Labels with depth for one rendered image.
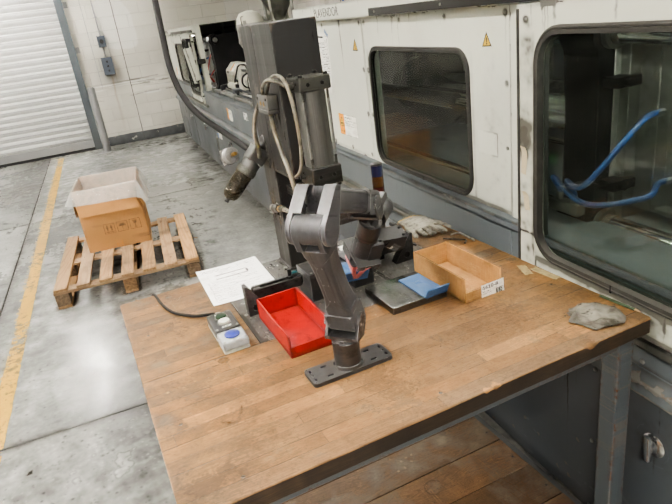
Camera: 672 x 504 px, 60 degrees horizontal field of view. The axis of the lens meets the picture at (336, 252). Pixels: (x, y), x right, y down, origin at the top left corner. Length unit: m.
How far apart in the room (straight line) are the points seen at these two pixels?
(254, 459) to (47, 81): 9.76
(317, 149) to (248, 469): 0.83
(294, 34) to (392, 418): 0.99
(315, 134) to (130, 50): 9.22
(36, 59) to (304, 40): 9.18
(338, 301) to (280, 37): 0.72
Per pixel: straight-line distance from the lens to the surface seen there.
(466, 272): 1.76
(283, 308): 1.66
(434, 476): 2.08
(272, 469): 1.16
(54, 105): 10.69
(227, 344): 1.51
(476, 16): 2.00
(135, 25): 10.71
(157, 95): 10.76
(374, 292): 1.65
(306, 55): 1.64
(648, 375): 1.71
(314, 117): 1.56
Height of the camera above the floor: 1.66
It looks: 22 degrees down
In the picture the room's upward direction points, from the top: 8 degrees counter-clockwise
